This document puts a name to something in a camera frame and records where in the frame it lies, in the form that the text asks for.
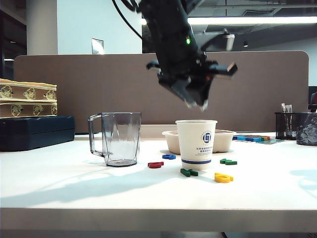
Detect dark blue plastic case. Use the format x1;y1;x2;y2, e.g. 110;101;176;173
0;116;76;152

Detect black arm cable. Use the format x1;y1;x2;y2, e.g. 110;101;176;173
111;0;144;40

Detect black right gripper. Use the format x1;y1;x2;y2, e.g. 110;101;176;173
146;51;238;112

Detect white paper cup blue logo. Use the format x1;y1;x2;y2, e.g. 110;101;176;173
175;119;218;171

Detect beige pulp tray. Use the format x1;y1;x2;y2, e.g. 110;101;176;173
162;129;236;154

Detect white wall notice sheet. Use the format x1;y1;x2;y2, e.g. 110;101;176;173
91;38;104;55

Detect stacked patterned gift boxes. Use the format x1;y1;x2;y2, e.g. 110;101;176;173
0;78;57;102

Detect ceiling light strip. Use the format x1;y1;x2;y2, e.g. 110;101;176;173
187;16;317;25

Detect brown patterned boxes stack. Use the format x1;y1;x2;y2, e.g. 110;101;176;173
0;100;58;119

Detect red office chair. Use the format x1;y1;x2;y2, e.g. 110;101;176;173
308;91;317;111

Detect green foam letter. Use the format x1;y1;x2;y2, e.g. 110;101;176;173
180;168;199;178
219;158;238;166

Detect black mesh pen holder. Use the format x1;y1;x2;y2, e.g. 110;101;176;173
274;112;302;141

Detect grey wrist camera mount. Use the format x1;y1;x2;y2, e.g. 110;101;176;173
205;28;235;50

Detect transparent grey plastic mug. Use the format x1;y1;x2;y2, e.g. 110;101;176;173
88;112;142;167

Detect brown desk divider panel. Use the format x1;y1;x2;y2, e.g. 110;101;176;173
13;51;310;134

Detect yellow foam letter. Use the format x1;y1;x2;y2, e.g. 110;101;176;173
214;173;234;183

